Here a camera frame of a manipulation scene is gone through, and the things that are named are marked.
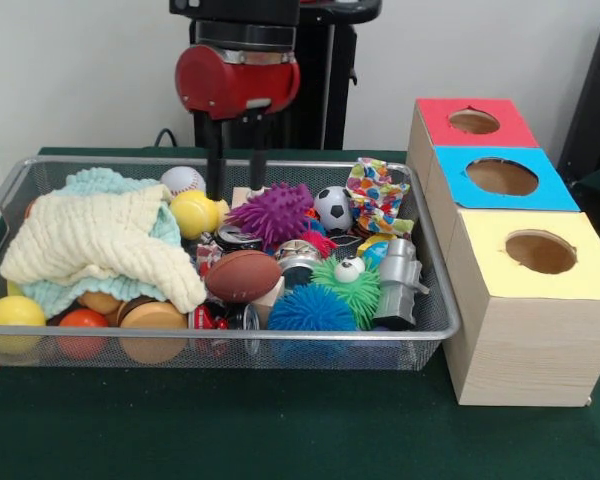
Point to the silver mesh bin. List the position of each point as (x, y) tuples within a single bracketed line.
[(220, 331)]

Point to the small soccer ball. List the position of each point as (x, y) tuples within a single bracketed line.
[(332, 210)]

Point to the white baseball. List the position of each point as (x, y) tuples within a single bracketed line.
[(180, 181)]

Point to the colourful patterned fabric toy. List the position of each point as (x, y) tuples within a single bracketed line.
[(375, 192)]

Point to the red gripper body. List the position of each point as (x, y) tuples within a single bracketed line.
[(230, 85)]

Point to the silver toy robot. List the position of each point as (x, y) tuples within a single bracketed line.
[(397, 285)]

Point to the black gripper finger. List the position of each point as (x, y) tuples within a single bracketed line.
[(258, 155), (215, 160)]

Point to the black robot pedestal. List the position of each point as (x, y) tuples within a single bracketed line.
[(330, 100)]

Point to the purple spiky ball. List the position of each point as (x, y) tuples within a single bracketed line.
[(275, 210)]

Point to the brown toy football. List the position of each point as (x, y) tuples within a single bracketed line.
[(242, 277)]

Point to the green spiky toy with eyes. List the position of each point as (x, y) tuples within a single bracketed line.
[(355, 295)]

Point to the blue spiky ball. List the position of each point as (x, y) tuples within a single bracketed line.
[(310, 312)]

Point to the yellow ball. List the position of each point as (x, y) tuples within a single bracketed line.
[(195, 215)]

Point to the wooden three-hole box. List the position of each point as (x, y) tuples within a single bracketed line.
[(530, 350)]

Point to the mint green knitted cloth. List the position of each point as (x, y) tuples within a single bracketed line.
[(110, 289)]

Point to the cream knitted cloth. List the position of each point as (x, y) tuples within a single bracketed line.
[(95, 235)]

